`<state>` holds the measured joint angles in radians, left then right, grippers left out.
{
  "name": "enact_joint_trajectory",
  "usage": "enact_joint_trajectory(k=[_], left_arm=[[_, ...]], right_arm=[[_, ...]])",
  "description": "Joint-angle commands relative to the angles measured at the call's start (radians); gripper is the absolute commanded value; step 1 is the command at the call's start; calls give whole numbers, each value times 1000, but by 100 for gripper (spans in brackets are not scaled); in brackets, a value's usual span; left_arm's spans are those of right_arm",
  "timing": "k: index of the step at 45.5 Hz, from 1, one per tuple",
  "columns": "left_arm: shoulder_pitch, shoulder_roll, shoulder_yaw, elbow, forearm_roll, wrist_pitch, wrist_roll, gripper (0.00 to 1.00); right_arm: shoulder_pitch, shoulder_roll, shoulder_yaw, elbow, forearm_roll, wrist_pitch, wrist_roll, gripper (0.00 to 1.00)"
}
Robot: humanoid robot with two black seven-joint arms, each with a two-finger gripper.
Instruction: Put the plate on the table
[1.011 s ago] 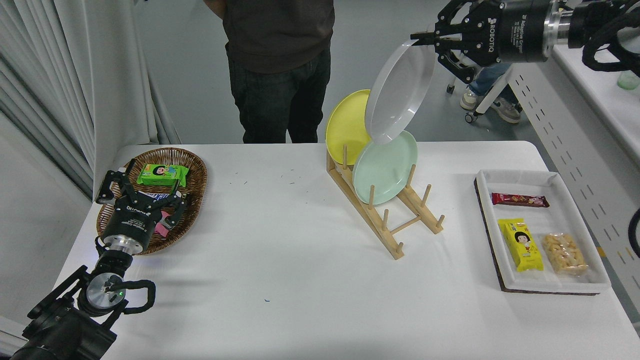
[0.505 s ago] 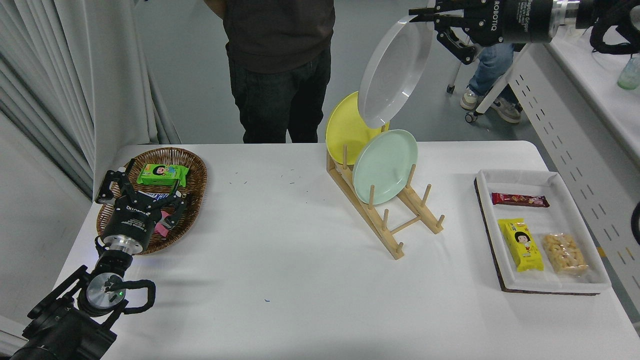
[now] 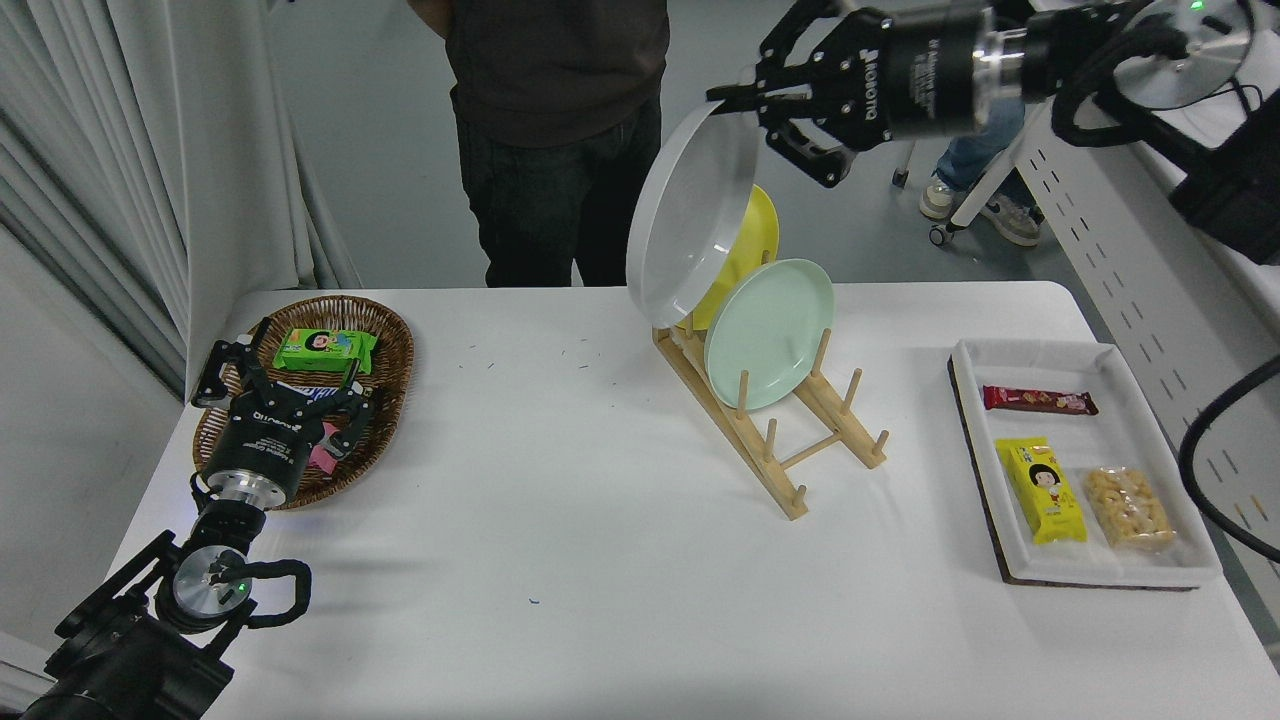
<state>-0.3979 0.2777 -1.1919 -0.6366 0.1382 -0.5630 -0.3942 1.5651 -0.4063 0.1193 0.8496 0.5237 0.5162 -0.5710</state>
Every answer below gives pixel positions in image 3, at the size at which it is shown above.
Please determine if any white rectangular tray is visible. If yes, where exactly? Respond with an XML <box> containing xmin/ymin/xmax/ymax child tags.
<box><xmin>948</xmin><ymin>338</ymin><xmax>1223</xmax><ymax>589</ymax></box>

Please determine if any brown wicker basket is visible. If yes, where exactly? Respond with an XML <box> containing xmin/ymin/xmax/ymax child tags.
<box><xmin>192</xmin><ymin>294</ymin><xmax>416</xmax><ymax>511</ymax></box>

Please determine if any green snack pack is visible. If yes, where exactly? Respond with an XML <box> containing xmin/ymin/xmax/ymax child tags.
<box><xmin>273</xmin><ymin>326</ymin><xmax>379</xmax><ymax>376</ymax></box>

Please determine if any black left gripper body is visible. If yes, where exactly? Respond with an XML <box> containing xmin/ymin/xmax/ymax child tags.
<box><xmin>203</xmin><ymin>385</ymin><xmax>347</xmax><ymax>483</ymax></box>

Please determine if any grey curtain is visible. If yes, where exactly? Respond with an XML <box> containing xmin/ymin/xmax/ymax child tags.
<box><xmin>0</xmin><ymin>0</ymin><xmax>363</xmax><ymax>401</ymax></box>

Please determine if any red snack bar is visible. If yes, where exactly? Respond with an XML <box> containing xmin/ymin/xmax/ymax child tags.
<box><xmin>982</xmin><ymin>385</ymin><xmax>1100</xmax><ymax>416</ymax></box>

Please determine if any wooden plate rack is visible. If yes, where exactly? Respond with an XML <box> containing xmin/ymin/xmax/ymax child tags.
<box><xmin>652</xmin><ymin>250</ymin><xmax>891</xmax><ymax>521</ymax></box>

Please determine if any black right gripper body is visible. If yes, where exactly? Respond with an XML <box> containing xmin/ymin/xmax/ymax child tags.
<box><xmin>845</xmin><ymin>5</ymin><xmax>991</xmax><ymax>149</ymax></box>

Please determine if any standing person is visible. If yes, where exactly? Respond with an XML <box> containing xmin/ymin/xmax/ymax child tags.
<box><xmin>405</xmin><ymin>0</ymin><xmax>669</xmax><ymax>289</ymax></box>

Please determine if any grey plate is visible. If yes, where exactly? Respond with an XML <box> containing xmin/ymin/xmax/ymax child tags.
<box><xmin>625</xmin><ymin>98</ymin><xmax>763</xmax><ymax>331</ymax></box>

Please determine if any yellow plate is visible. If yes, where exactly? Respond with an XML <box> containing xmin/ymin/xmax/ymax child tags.
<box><xmin>690</xmin><ymin>185</ymin><xmax>781</xmax><ymax>331</ymax></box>

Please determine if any mint green plate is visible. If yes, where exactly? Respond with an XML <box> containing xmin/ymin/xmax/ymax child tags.
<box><xmin>703</xmin><ymin>258</ymin><xmax>836</xmax><ymax>412</ymax></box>

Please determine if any seated person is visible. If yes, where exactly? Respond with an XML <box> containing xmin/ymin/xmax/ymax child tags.
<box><xmin>918</xmin><ymin>100</ymin><xmax>1046</xmax><ymax>248</ymax></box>

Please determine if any yellow snack pack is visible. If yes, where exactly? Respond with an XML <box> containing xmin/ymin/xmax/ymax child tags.
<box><xmin>994</xmin><ymin>437</ymin><xmax>1089</xmax><ymax>546</ymax></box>

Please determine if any pink snack packet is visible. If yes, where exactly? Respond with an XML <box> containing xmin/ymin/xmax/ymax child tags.
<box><xmin>308</xmin><ymin>420</ymin><xmax>353</xmax><ymax>473</ymax></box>

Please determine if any white wheeled chair frame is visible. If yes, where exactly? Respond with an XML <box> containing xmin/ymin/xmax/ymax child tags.
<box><xmin>892</xmin><ymin>140</ymin><xmax>1051</xmax><ymax>249</ymax></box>

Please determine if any white perforated desk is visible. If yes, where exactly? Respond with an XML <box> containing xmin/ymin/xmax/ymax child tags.
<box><xmin>1015</xmin><ymin>60</ymin><xmax>1280</xmax><ymax>641</ymax></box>

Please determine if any clear bag of crackers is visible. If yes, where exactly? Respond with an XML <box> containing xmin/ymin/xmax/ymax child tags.
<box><xmin>1083</xmin><ymin>465</ymin><xmax>1178</xmax><ymax>553</ymax></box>

